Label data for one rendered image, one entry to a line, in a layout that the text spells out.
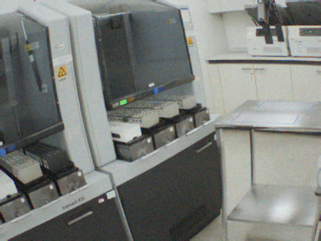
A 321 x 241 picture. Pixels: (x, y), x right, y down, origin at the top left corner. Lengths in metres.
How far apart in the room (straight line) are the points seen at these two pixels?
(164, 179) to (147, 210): 0.19
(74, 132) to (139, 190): 0.41
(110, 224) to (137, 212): 0.17
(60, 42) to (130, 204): 0.78
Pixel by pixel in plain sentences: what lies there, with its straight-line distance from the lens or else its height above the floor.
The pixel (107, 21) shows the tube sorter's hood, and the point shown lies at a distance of 1.44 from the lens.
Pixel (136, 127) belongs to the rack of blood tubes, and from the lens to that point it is 1.47.
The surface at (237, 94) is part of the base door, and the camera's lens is 3.78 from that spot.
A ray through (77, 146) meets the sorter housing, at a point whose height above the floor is 0.87.
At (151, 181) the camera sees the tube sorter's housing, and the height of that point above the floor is 0.60.
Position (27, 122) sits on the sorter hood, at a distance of 1.20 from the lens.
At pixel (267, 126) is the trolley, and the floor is 0.82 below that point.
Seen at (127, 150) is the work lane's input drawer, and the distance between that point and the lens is 1.43.
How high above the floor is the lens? 1.25
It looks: 15 degrees down
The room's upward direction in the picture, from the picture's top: 10 degrees counter-clockwise
